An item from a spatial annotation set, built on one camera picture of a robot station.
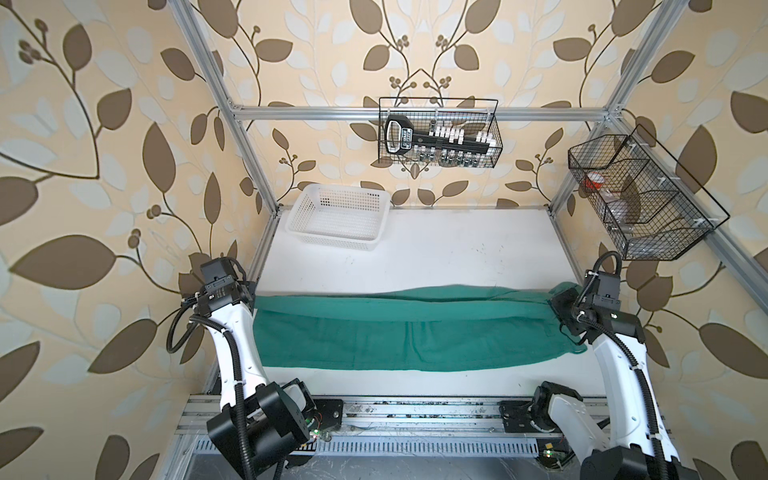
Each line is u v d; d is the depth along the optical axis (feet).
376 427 2.42
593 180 2.68
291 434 1.37
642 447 1.26
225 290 1.75
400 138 2.82
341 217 3.90
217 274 1.92
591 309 1.84
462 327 2.94
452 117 2.99
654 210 2.37
